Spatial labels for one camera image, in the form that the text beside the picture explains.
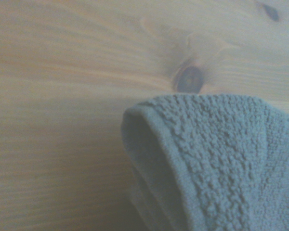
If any blue-grey terry towel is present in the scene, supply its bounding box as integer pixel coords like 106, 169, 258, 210
120, 93, 289, 231

